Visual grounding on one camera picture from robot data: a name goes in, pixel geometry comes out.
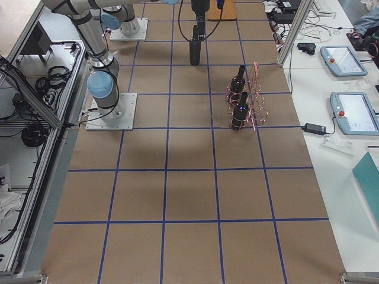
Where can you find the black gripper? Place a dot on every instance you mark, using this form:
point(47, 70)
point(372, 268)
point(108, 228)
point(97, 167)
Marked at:
point(198, 6)

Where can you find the dark wine bottle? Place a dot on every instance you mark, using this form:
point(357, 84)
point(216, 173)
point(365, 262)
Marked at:
point(195, 47)
point(237, 84)
point(240, 112)

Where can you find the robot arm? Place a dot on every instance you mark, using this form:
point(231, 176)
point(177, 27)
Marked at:
point(102, 84)
point(121, 18)

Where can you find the black handheld device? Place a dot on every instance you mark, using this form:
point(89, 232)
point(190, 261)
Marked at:
point(308, 48)

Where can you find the upper teach pendant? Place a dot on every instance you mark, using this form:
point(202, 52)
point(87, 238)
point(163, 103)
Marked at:
point(342, 61)

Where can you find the teach pendant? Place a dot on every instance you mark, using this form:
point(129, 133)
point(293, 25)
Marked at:
point(354, 113)
point(342, 61)

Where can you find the black power adapter table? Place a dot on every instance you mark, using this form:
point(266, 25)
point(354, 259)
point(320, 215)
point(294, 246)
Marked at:
point(314, 129)

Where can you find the lower teach pendant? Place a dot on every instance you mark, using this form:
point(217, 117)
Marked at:
point(354, 113)

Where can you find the clear acrylic stand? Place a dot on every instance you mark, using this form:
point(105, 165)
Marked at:
point(344, 147)

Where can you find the teal folder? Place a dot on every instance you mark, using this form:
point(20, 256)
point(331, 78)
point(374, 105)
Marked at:
point(366, 174)

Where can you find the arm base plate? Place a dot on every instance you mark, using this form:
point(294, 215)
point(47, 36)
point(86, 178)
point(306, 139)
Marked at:
point(134, 30)
point(121, 118)

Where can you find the copper wire bottle basket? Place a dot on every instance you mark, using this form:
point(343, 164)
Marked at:
point(257, 114)

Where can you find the aluminium frame post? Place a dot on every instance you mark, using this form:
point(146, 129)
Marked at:
point(299, 19)

